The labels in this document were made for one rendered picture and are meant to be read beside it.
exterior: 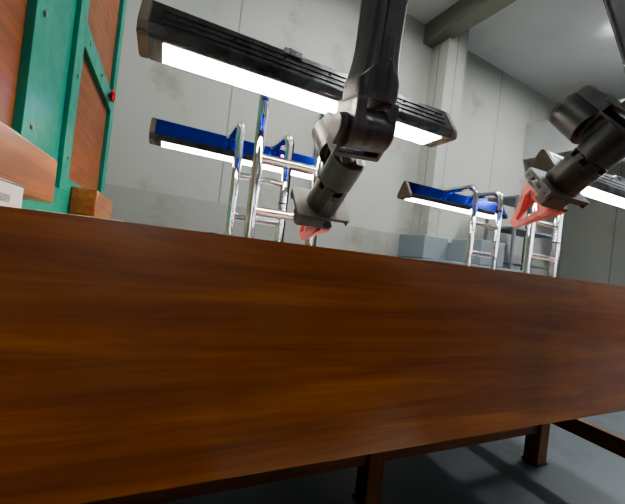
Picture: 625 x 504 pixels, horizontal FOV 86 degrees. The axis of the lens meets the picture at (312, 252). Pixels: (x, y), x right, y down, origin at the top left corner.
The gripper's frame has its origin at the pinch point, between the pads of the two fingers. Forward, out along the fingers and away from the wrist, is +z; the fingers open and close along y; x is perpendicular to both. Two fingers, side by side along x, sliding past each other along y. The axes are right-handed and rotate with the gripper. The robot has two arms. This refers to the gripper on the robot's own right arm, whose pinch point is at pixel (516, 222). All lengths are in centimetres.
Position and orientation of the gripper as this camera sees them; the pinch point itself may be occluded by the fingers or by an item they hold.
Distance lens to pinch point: 72.2
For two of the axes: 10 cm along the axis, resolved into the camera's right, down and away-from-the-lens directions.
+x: 1.9, 7.8, -5.9
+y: -9.1, -1.0, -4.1
